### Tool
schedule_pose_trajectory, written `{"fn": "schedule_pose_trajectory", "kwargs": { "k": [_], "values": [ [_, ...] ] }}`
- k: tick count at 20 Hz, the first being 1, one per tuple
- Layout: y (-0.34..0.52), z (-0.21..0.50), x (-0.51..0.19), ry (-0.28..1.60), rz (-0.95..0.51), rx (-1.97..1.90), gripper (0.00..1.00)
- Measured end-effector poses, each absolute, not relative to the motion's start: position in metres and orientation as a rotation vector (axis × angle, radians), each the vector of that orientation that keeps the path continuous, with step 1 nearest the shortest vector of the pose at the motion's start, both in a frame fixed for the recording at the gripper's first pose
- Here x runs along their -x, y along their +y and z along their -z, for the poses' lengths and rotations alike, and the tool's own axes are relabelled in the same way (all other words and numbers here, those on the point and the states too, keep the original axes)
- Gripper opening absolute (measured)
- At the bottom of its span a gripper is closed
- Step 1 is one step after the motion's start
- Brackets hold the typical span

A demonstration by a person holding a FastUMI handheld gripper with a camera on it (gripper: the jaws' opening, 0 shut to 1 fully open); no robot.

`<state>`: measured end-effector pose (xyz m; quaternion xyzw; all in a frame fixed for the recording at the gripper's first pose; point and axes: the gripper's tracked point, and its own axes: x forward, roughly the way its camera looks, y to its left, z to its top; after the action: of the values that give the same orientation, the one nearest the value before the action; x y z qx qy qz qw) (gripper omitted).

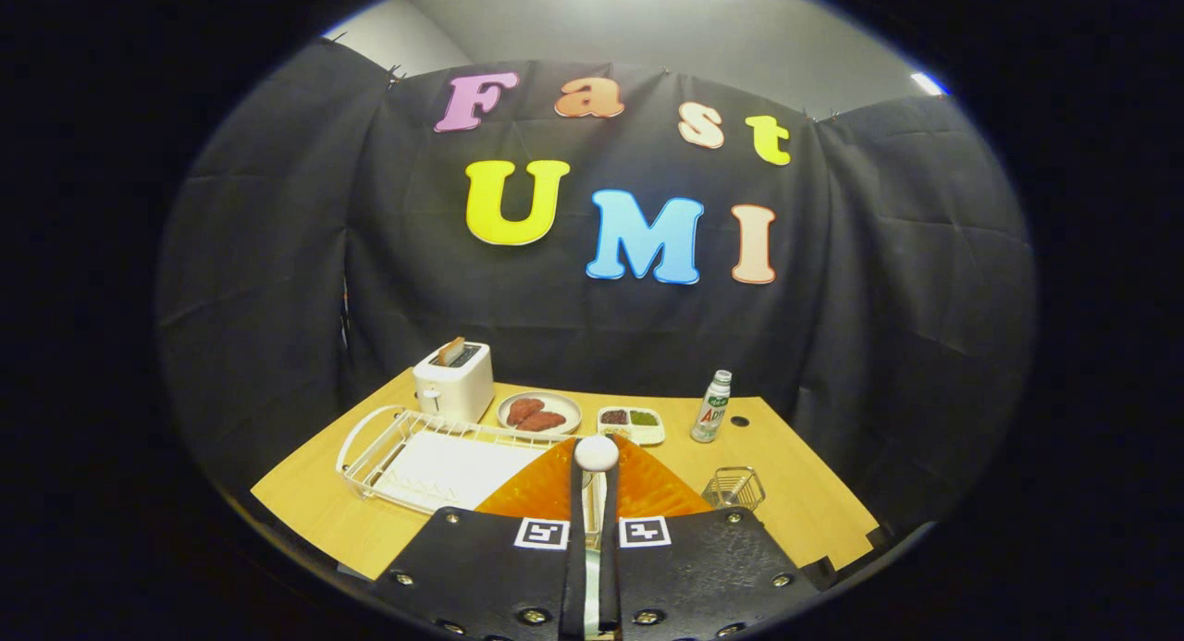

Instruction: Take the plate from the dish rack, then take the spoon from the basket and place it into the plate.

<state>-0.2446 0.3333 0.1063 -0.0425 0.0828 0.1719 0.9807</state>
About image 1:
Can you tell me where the white toaster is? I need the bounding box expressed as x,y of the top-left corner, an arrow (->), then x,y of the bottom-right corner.
413,341 -> 495,425

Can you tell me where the white wire dish rack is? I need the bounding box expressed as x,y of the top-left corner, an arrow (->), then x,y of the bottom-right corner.
335,405 -> 593,522

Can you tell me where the round beige plate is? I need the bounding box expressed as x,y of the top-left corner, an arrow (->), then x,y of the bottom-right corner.
497,391 -> 583,436

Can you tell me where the black backdrop cloth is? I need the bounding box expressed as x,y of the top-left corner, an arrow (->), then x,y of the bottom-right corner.
155,40 -> 1037,531

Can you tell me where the metal wire basket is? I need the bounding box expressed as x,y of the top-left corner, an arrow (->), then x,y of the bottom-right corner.
702,466 -> 767,512

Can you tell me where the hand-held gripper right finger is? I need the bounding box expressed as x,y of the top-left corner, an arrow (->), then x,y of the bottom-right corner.
599,435 -> 822,641

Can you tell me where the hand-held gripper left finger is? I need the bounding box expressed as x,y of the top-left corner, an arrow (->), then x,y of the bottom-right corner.
375,438 -> 586,641

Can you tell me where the white divided tray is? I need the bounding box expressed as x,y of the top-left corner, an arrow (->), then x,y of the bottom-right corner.
597,406 -> 666,447

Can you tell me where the white green drink bottle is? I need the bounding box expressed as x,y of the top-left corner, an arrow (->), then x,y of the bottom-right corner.
690,370 -> 733,444

